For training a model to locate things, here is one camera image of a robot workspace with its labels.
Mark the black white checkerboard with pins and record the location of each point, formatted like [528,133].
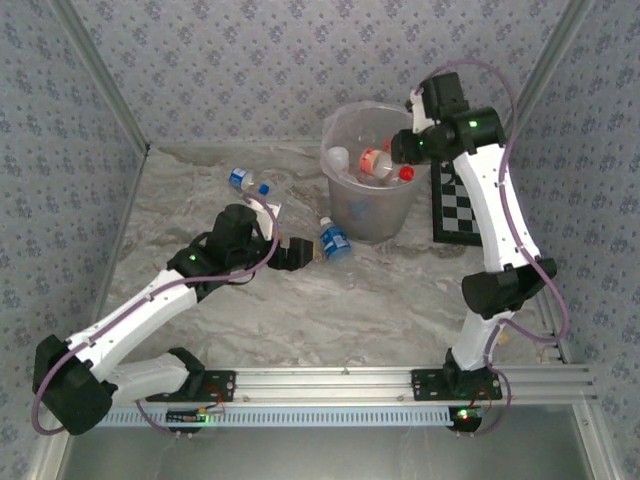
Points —
[452,210]

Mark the blue label white cap bottle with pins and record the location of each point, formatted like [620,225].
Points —
[336,240]

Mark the translucent plastic bin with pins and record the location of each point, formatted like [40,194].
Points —
[370,220]

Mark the small crushed blue label bottle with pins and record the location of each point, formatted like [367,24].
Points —
[239,177]

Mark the orange label plastic bottle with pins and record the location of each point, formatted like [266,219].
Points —
[372,161]

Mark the grey metal panel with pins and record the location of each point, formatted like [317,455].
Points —
[325,455]

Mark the green label plastic bottle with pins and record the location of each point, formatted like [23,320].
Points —
[337,157]

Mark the slotted aluminium side rail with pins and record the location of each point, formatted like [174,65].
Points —
[555,330]

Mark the blue bottle cap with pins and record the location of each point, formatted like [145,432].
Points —
[264,189]

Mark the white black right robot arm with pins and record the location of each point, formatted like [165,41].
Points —
[500,220]

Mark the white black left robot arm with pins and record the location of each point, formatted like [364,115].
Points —
[130,310]

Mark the aluminium frame post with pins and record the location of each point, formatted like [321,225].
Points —
[100,70]
[550,65]

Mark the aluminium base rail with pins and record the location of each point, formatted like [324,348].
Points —
[320,385]

